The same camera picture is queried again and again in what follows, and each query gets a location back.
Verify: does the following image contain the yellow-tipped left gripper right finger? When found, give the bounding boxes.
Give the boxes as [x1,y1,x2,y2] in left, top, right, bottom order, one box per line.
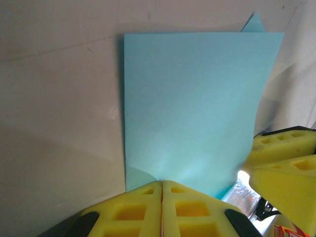
[162,180,264,237]

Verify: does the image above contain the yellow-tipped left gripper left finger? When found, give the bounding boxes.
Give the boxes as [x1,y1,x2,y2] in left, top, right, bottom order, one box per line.
[37,180,162,237]

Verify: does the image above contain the light blue cloth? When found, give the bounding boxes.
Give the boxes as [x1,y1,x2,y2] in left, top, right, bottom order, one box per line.
[123,12,284,200]

